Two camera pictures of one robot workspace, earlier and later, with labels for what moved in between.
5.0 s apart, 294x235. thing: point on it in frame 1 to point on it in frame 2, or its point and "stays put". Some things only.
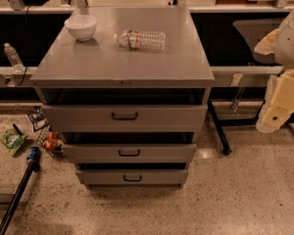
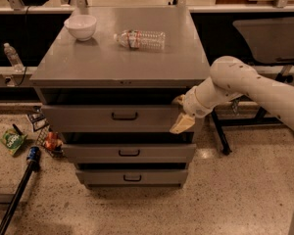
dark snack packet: [38, 120] stays put
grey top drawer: [127, 117] stays put
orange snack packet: [52, 141] stays put
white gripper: [291, 39] to [192, 106]
